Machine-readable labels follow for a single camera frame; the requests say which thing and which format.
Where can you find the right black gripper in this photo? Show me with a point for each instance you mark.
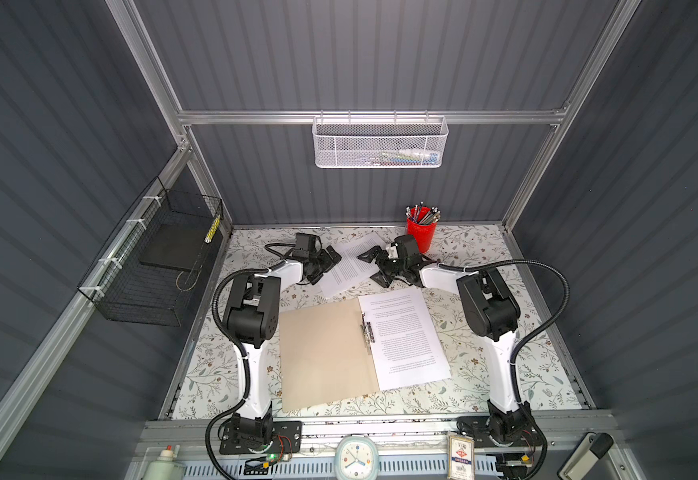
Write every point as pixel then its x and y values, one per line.
pixel 385 280

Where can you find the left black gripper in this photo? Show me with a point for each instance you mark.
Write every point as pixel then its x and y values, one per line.
pixel 327 264

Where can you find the printed paper sheet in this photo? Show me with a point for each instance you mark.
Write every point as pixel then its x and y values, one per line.
pixel 350 271
pixel 407 350

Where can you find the brown kraft paper folder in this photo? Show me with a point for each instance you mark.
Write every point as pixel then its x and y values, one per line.
pixel 323 356

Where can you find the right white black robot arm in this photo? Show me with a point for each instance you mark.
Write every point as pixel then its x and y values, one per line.
pixel 491 312

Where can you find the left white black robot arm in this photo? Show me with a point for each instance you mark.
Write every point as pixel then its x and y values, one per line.
pixel 245 309

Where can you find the silver folder lever clip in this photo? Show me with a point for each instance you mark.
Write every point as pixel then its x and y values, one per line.
pixel 367 331

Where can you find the red pen cup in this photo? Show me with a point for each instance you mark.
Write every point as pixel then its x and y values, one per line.
pixel 421 224

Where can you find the yellow marker in basket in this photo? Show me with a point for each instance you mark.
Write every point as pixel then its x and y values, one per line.
pixel 213 229

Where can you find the black notebook in basket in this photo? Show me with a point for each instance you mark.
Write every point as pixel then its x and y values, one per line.
pixel 176 247

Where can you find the white desk clock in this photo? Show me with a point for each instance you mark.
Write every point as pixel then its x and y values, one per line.
pixel 356 458

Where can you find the small card box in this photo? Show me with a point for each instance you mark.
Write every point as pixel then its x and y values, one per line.
pixel 460 453

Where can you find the white glue bottle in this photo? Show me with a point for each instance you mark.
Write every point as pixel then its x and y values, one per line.
pixel 165 466

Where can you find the black white stapler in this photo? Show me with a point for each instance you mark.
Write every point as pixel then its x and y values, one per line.
pixel 592 448

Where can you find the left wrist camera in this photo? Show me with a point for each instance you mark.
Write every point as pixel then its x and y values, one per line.
pixel 307 243

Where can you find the white wire mesh basket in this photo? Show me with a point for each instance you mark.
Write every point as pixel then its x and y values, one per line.
pixel 384 142

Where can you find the black wire basket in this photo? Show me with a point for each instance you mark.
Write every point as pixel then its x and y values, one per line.
pixel 123 290

